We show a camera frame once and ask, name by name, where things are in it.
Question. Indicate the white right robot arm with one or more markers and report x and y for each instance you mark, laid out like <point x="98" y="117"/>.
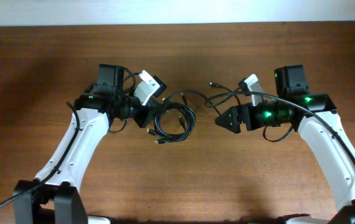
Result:
<point x="313" y="116"/>

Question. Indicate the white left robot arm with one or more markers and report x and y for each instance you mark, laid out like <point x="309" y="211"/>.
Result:
<point x="53" y="196"/>

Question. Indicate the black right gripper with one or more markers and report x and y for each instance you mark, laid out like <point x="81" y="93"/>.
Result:
<point x="243" y="117"/>

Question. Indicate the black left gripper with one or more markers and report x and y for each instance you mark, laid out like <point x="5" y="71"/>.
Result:
<point x="149" y="111"/>

